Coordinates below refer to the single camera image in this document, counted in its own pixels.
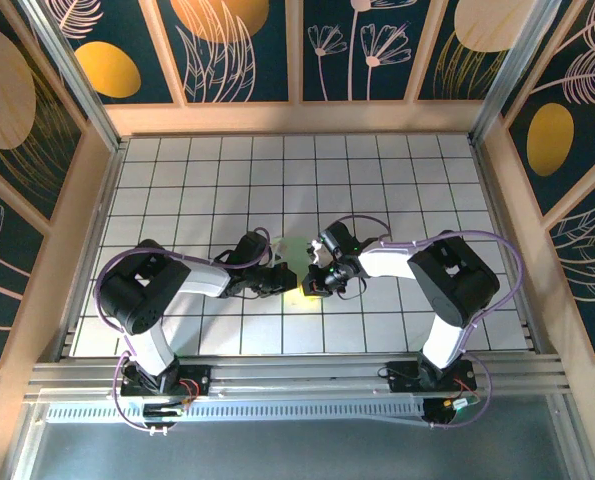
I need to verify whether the white slotted cable duct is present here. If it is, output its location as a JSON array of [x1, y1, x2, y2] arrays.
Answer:
[[44, 399, 428, 426]]

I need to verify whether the grey metal panel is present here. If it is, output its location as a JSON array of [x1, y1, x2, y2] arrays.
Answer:
[[26, 422, 576, 480]]

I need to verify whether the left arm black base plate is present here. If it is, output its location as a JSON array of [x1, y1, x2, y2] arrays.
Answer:
[[120, 363, 213, 400]]

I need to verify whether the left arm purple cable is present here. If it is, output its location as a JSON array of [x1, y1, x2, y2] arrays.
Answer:
[[94, 227, 273, 435]]

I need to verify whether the short aluminium frame post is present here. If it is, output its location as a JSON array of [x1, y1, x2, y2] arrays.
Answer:
[[551, 394, 595, 480], [6, 399, 48, 480]]

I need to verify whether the light green paper sheet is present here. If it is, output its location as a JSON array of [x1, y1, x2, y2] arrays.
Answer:
[[275, 234, 323, 307]]

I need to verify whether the long aluminium base rail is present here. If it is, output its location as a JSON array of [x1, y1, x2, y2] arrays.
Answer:
[[24, 352, 576, 401]]

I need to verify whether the aluminium table side rail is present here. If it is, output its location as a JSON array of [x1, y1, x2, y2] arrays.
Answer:
[[469, 137, 551, 357], [51, 139, 128, 361]]

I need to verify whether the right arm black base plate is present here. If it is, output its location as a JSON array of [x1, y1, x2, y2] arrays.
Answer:
[[385, 360, 478, 394]]

